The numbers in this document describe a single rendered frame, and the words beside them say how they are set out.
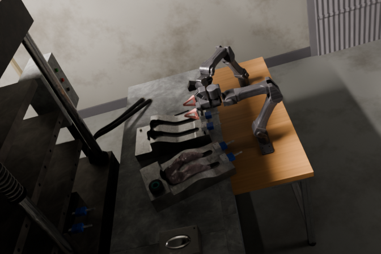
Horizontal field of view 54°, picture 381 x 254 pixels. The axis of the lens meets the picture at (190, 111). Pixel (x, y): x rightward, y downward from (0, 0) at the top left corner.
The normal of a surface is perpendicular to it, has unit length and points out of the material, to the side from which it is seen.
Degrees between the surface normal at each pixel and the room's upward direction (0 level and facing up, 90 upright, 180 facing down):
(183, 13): 90
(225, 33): 90
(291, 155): 0
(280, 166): 0
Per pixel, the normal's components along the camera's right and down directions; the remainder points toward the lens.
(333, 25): 0.08, 0.63
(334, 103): -0.26, -0.73
